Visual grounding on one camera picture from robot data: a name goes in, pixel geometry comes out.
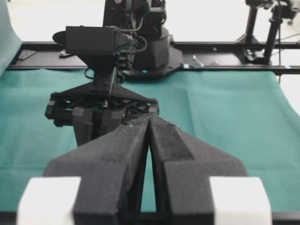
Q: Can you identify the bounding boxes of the black camera stand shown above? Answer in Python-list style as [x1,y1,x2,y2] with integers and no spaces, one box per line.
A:
[236,0,300,65]

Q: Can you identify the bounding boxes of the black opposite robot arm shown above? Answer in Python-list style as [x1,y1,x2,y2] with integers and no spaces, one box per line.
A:
[43,0,248,225]

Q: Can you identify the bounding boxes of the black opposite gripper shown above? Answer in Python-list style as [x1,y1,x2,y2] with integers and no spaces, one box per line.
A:
[43,83,159,225]

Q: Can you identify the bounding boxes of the green table cloth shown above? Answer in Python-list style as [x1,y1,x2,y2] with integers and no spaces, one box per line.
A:
[0,0,300,211]

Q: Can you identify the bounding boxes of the black aluminium frame rail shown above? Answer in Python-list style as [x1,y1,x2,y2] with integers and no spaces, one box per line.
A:
[7,42,300,80]

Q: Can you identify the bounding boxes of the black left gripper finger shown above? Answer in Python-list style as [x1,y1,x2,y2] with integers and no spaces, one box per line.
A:
[149,115,248,225]

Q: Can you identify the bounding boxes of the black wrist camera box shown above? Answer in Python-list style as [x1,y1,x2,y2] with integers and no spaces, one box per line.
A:
[52,26,133,56]

